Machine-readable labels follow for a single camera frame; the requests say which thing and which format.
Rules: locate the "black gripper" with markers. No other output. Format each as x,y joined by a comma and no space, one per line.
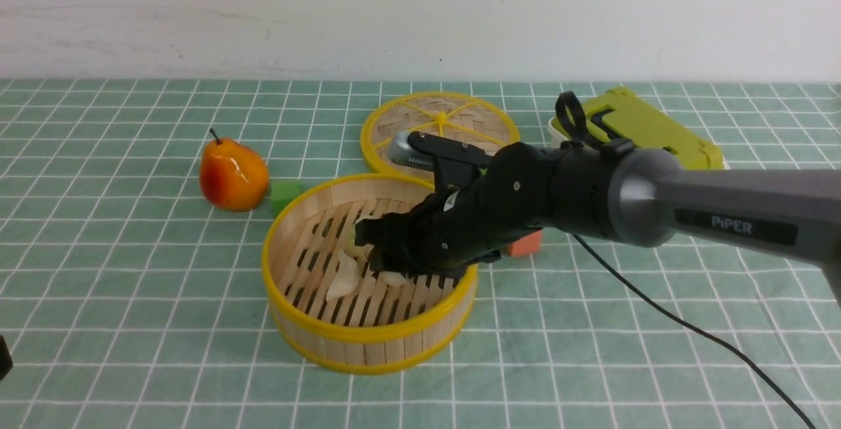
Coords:
471,216

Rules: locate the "white dumpling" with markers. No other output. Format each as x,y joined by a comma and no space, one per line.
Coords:
391,278
347,279

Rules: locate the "pale green dumpling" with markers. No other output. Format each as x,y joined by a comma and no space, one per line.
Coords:
355,250

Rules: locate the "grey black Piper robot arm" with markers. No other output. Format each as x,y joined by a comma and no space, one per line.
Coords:
618,192

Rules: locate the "bamboo steamer tray yellow rim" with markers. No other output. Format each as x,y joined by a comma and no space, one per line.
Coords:
375,328

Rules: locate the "woven bamboo steamer lid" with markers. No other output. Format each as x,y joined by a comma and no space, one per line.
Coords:
451,115

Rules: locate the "green foam cube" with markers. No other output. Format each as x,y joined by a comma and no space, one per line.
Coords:
282,192

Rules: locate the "orange foam cube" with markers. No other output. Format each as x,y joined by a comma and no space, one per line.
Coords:
526,245

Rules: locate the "orange red toy pear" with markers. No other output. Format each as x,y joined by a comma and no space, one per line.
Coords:
232,176

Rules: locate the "green lid white storage box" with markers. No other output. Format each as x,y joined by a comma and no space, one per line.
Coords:
620,114

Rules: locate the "green checkered tablecloth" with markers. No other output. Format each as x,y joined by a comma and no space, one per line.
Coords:
128,302

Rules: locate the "black object left edge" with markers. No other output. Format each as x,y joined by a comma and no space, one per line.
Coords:
6,360

